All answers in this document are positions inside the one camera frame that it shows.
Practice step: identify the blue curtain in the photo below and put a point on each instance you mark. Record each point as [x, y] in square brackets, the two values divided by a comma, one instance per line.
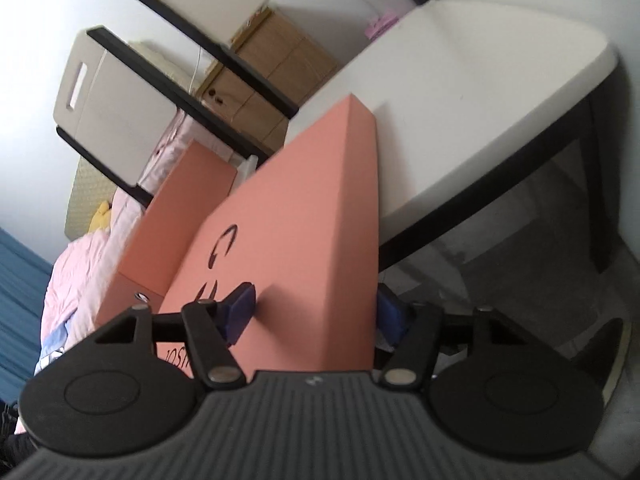
[22, 300]

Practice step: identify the orange box lid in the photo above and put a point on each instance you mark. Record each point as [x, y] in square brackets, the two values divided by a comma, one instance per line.
[300, 210]

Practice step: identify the yellow plush toy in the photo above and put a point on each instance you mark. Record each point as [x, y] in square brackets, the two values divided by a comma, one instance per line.
[100, 217]

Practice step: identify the white desktop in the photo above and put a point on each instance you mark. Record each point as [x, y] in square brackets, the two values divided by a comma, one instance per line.
[475, 85]

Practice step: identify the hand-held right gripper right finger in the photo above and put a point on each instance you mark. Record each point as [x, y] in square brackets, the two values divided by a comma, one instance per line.
[392, 315]

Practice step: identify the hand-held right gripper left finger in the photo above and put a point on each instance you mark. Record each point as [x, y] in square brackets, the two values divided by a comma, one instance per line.
[240, 310]

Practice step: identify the wooden nightstand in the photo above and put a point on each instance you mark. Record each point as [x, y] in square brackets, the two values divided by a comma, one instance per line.
[280, 70]

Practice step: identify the pink carton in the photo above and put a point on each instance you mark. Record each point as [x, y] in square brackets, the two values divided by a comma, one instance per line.
[381, 22]

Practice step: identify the beige quilted headboard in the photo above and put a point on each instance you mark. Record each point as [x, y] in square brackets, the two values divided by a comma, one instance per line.
[85, 195]

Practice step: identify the orange cardboard box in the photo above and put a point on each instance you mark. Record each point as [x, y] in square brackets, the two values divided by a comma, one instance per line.
[165, 240]

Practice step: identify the pink pillow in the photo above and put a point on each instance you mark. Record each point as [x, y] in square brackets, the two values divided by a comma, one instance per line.
[167, 152]

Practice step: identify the pink blanket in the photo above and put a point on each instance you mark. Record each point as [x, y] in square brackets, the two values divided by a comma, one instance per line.
[85, 280]

